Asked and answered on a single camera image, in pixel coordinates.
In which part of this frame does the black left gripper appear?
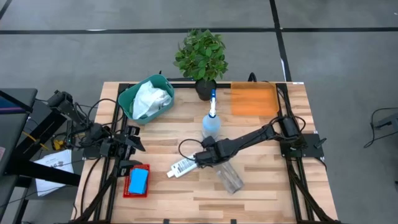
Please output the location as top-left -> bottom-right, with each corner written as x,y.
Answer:
99,125 -> 146,178

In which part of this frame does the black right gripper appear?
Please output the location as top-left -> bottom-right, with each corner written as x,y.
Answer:
194,136 -> 237,169

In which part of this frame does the rectangular blue sponge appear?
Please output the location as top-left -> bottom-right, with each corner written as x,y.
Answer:
127,167 -> 150,195

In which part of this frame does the white spray bottle blue nozzle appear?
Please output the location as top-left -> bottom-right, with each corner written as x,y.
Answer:
201,89 -> 222,140

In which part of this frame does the clear plastic spray bottle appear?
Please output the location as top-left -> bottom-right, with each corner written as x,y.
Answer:
214,160 -> 245,195

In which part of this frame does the white squeeze tube bottle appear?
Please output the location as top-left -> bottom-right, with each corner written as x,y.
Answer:
166,156 -> 200,179

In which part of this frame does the white cloth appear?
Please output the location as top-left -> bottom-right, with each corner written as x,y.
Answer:
132,80 -> 173,121

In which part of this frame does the red plastic basket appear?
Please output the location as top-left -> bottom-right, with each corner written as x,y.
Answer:
123,164 -> 151,199

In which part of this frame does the teal plastic bin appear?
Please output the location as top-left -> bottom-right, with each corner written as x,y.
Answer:
118,73 -> 175,125

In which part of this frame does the orange translucent tray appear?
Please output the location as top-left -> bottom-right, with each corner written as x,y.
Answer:
230,81 -> 280,117

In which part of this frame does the white paper sheet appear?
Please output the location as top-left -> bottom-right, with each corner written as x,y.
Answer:
33,149 -> 75,197

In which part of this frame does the potted green plant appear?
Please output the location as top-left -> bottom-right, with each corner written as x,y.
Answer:
173,29 -> 229,102

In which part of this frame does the black desk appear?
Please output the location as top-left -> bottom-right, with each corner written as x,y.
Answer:
0,88 -> 82,224

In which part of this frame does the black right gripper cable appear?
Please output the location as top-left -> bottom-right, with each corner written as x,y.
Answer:
178,138 -> 208,163

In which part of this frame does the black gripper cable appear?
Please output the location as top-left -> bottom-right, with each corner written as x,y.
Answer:
178,138 -> 208,163
74,98 -> 119,125

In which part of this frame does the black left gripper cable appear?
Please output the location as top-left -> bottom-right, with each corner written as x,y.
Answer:
74,98 -> 119,125

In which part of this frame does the black aluminium rig frame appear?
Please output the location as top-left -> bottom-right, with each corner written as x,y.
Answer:
71,81 -> 343,224

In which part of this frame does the black floor cable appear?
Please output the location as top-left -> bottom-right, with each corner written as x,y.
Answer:
363,107 -> 398,149

